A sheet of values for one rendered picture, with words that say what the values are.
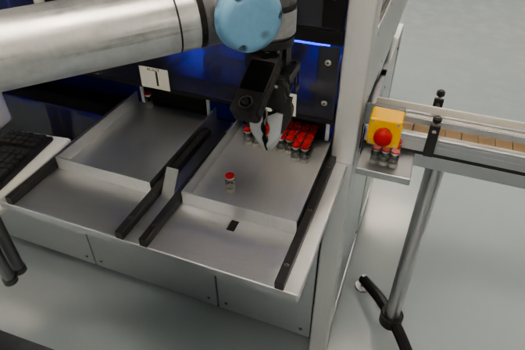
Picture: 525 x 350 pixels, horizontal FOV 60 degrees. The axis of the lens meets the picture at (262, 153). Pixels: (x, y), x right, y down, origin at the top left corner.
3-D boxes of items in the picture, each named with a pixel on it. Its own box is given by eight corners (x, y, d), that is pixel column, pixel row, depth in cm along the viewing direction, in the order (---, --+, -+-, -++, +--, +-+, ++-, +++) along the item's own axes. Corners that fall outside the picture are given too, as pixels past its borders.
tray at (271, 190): (241, 123, 125) (241, 112, 123) (333, 143, 118) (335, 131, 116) (183, 203, 100) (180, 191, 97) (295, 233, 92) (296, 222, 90)
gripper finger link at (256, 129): (276, 136, 85) (276, 92, 79) (265, 153, 80) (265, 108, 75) (260, 132, 86) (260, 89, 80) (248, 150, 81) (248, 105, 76)
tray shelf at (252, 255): (124, 104, 137) (123, 98, 136) (353, 153, 117) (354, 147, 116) (0, 206, 102) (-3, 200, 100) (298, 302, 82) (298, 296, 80)
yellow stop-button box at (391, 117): (370, 126, 109) (375, 101, 105) (401, 133, 107) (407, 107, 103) (365, 144, 104) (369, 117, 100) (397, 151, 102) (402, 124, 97)
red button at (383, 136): (373, 137, 103) (376, 123, 101) (391, 141, 102) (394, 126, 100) (370, 146, 100) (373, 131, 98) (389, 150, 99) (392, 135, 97)
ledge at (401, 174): (365, 142, 121) (366, 137, 120) (415, 152, 118) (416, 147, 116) (355, 173, 111) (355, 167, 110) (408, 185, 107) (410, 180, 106)
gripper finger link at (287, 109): (293, 131, 77) (294, 86, 72) (290, 136, 76) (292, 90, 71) (266, 126, 79) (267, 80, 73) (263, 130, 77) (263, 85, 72)
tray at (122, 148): (137, 101, 135) (136, 91, 133) (216, 118, 127) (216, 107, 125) (58, 168, 109) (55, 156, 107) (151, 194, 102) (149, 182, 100)
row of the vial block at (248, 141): (245, 140, 118) (245, 125, 116) (312, 155, 113) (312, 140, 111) (242, 144, 117) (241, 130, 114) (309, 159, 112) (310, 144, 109)
